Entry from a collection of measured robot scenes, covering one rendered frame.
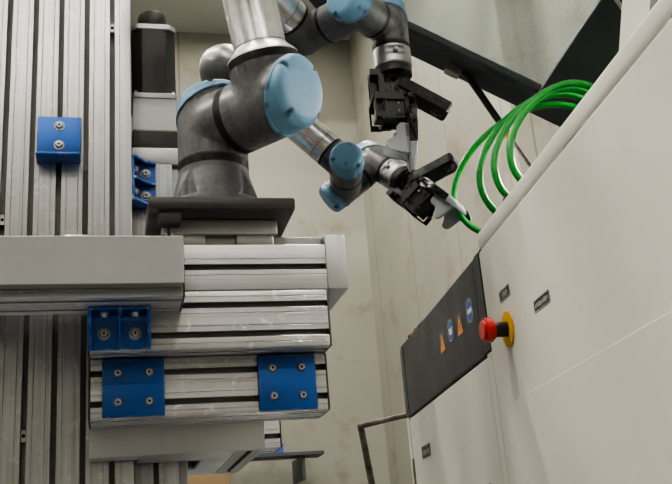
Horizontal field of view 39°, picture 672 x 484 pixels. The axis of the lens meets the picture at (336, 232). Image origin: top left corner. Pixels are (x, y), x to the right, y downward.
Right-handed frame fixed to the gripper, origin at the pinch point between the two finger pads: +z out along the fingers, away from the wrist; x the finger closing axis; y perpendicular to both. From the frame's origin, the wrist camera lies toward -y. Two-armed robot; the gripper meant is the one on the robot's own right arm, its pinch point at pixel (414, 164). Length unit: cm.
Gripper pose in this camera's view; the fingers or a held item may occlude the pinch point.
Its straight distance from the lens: 180.5
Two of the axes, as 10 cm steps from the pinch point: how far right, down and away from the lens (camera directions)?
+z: 0.8, 9.4, -3.3
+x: 1.1, -3.4, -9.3
